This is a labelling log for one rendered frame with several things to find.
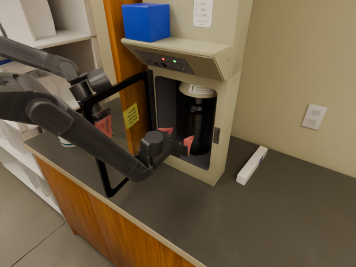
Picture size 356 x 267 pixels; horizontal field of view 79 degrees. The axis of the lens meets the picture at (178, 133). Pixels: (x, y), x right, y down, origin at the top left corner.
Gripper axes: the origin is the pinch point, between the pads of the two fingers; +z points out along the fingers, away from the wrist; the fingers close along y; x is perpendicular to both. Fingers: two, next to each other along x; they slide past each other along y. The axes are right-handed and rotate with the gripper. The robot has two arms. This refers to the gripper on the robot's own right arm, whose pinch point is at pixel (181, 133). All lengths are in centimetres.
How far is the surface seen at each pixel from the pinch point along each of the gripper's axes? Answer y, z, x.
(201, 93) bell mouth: -4.8, 5.3, -16.2
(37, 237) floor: 106, -46, 116
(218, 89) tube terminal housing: -12.1, 2.8, -20.5
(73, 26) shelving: 125, 44, -21
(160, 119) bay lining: 13.5, 3.9, 0.4
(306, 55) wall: -30, 46, -23
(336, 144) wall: -53, 46, 12
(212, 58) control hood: -14.3, -8.2, -33.2
